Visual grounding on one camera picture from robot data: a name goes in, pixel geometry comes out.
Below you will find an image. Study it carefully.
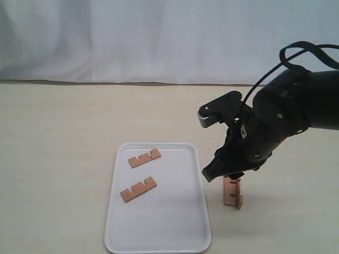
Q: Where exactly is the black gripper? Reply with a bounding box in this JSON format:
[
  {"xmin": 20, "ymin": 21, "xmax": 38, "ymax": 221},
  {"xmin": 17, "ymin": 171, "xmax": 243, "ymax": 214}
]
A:
[{"xmin": 198, "ymin": 91, "xmax": 273, "ymax": 182}]

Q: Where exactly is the wooden notched puzzle piece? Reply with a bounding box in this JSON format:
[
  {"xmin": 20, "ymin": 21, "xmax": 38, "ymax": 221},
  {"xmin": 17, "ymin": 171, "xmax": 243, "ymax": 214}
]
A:
[
  {"xmin": 236, "ymin": 178, "xmax": 243, "ymax": 210},
  {"xmin": 128, "ymin": 149, "xmax": 162, "ymax": 168},
  {"xmin": 224, "ymin": 177, "xmax": 238, "ymax": 207},
  {"xmin": 120, "ymin": 177, "xmax": 157, "ymax": 203}
]

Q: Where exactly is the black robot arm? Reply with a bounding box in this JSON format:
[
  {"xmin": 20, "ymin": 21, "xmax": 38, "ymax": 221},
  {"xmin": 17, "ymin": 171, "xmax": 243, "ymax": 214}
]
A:
[{"xmin": 198, "ymin": 70, "xmax": 338, "ymax": 181}]

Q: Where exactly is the white rectangular plastic tray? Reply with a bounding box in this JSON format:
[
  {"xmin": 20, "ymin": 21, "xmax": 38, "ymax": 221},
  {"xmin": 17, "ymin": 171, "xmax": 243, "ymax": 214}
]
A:
[{"xmin": 104, "ymin": 142, "xmax": 211, "ymax": 253}]

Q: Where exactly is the white fabric backdrop curtain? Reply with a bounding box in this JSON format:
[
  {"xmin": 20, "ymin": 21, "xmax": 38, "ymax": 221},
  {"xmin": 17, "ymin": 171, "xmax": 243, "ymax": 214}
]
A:
[{"xmin": 1, "ymin": 1, "xmax": 338, "ymax": 84}]

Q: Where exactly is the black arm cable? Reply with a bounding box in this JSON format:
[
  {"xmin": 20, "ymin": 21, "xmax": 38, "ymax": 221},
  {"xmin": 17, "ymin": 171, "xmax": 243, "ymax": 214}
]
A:
[{"xmin": 240, "ymin": 40, "xmax": 339, "ymax": 112}]

